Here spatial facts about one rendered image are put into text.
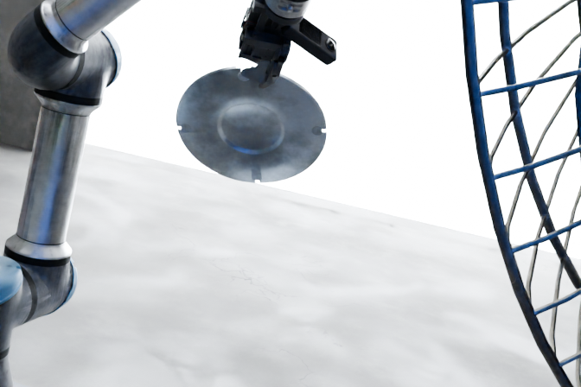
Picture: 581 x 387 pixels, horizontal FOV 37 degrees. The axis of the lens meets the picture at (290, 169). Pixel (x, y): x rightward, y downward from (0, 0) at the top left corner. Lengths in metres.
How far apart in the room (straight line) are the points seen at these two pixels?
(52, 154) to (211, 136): 0.32
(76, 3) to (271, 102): 0.44
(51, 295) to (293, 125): 0.53
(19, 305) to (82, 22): 0.49
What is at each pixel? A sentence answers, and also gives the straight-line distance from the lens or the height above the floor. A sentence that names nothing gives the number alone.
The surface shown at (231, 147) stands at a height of 0.91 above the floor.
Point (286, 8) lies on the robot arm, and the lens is 1.39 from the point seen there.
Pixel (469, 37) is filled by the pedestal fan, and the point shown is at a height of 1.20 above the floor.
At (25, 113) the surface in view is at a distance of 5.56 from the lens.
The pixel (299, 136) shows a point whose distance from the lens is 1.65.
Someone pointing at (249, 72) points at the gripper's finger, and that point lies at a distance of 1.53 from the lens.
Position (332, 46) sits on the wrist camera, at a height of 1.15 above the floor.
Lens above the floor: 1.20
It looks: 10 degrees down
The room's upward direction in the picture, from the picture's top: 13 degrees clockwise
